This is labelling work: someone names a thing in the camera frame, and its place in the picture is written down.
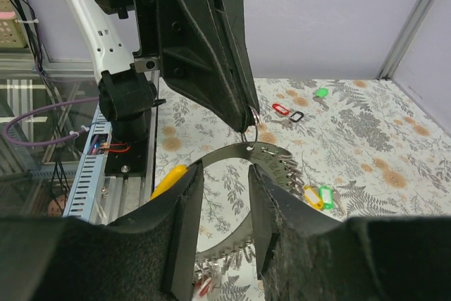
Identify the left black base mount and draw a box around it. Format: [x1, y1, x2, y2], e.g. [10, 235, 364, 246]
[104, 136, 150, 177]

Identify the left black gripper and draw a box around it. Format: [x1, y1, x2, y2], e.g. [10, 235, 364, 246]
[94, 0, 259, 131]

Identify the small silver split ring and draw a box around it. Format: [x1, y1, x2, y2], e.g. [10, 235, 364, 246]
[241, 105, 262, 149]

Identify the red tag key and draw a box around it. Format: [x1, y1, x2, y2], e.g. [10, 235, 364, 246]
[271, 103, 290, 117]

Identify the blue slotted cable duct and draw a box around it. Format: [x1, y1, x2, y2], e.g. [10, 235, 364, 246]
[63, 107, 111, 221]

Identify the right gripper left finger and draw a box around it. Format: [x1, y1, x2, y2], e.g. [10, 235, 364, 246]
[1, 162, 204, 300]

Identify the light green tag key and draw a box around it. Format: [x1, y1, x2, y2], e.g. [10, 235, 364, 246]
[319, 185, 347, 217]

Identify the aluminium front rail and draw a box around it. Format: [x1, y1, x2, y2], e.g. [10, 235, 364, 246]
[94, 68, 159, 226]

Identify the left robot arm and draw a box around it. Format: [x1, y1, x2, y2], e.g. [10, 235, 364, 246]
[65, 0, 260, 144]

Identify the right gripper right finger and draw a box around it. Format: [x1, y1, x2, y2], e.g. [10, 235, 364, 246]
[248, 166, 450, 300]

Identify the black tag key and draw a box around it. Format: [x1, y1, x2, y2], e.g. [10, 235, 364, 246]
[279, 111, 304, 129]

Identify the metal key organizer ring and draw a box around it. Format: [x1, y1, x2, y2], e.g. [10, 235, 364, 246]
[154, 140, 304, 301]

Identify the yellow tag key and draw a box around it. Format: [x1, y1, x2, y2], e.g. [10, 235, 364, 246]
[304, 185, 324, 210]

